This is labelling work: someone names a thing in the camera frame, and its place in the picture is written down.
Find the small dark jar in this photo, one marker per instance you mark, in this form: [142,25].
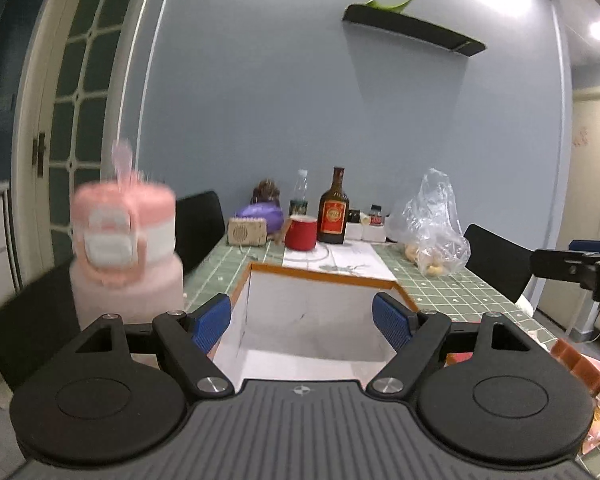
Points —
[353,216]

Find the clear plastic bag of food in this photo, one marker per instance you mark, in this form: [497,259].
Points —
[437,230]

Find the black chair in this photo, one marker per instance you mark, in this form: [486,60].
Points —
[30,325]
[502,265]
[197,230]

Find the small wooden radio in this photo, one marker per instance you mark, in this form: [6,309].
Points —
[247,231]

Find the red mug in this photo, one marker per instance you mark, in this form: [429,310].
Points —
[301,234]

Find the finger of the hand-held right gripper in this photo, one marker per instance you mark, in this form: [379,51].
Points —
[554,262]

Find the green plant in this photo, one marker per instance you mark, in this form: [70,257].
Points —
[387,5]

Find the brown liquor bottle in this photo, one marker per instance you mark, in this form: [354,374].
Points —
[333,220]

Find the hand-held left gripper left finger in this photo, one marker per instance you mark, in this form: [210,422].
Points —
[212,320]

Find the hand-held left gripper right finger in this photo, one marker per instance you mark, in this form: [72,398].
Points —
[387,320]

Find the cream door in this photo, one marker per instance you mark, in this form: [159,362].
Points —
[584,210]

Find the small red label bottle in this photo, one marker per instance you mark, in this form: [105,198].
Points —
[376,217]

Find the purple bag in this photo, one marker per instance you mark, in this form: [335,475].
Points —
[267,215]

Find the black wall shelf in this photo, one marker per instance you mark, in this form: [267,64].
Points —
[409,27]

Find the orange cardboard box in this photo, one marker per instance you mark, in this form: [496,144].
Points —
[305,320]

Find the red box of pink balls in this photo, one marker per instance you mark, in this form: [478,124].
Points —
[579,367]

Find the clear plastic bottle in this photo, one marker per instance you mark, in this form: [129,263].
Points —
[298,200]

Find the glass panel door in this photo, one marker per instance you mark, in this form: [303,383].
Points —
[85,110]

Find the green checked tablecloth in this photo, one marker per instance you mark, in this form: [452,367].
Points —
[454,295]

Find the brown fuzzy ornament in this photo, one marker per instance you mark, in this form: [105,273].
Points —
[266,190]

